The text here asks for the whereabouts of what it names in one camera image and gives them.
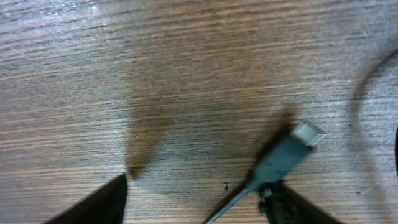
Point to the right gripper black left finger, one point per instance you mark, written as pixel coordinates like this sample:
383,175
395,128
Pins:
105,205

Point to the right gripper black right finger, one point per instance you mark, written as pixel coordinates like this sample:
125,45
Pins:
282,205

